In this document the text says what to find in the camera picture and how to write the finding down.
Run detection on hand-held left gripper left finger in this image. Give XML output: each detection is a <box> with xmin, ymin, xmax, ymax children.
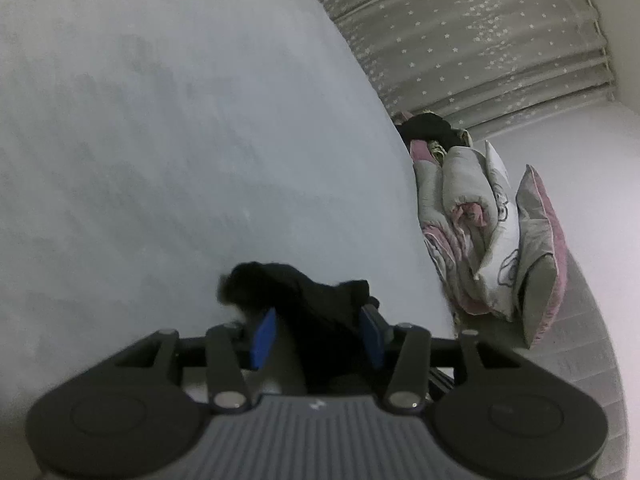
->
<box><xmin>112</xmin><ymin>307</ymin><xmax>277</xmax><ymax>411</ymax></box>

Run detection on white printed pillow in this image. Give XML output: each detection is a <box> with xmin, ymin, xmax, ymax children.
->
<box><xmin>472</xmin><ymin>140</ymin><xmax>524</xmax><ymax>322</ymax></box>

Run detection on grey pink pillow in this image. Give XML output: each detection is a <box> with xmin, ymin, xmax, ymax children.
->
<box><xmin>514</xmin><ymin>164</ymin><xmax>569</xmax><ymax>351</ymax></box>

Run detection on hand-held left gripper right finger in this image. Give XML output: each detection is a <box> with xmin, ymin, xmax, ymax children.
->
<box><xmin>360</xmin><ymin>304</ymin><xmax>523</xmax><ymax>413</ymax></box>

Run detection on grey bed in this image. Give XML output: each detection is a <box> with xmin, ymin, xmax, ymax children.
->
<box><xmin>0</xmin><ymin>0</ymin><xmax>458</xmax><ymax>461</ymax></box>

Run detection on black garment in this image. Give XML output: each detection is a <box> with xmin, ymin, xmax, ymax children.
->
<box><xmin>215</xmin><ymin>261</ymin><xmax>388</xmax><ymax>396</ymax></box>

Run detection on black hanging clothes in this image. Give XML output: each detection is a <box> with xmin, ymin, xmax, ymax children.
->
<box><xmin>397</xmin><ymin>112</ymin><xmax>463</xmax><ymax>150</ymax></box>

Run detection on grey star-patterned curtain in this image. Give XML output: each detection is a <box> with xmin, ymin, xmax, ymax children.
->
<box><xmin>290</xmin><ymin>0</ymin><xmax>617</xmax><ymax>142</ymax></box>

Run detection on pink grey folded quilt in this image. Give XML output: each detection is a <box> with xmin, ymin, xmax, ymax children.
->
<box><xmin>410</xmin><ymin>132</ymin><xmax>511</xmax><ymax>323</ymax></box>

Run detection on grey quilted blanket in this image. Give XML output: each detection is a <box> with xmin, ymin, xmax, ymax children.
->
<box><xmin>450</xmin><ymin>255</ymin><xmax>632</xmax><ymax>480</ymax></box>

